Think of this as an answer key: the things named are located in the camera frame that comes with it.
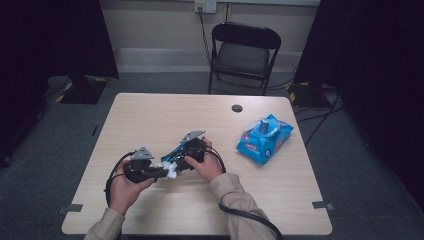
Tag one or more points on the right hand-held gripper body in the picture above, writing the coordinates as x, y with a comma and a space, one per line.
195, 150

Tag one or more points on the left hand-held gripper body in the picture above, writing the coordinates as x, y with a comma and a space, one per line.
140, 170

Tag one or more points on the white wet wipe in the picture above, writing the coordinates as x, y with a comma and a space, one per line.
171, 168

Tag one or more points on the blue toy car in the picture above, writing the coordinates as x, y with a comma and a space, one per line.
173, 155

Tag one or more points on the blue wet wipes packet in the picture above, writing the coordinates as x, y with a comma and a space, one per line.
263, 145

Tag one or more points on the person's right hand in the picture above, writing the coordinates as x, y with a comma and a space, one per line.
210, 166

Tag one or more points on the person's left hand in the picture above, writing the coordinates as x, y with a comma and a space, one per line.
123, 193

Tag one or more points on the grey tape strip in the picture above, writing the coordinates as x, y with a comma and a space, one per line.
71, 208
321, 205

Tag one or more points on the black stand base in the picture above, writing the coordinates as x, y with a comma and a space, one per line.
308, 96
83, 91

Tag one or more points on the black folding chair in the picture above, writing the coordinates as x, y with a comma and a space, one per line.
243, 58

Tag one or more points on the dark curtain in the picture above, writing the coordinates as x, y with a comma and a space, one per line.
376, 66
50, 40

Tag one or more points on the white wall socket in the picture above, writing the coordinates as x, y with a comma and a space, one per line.
205, 6

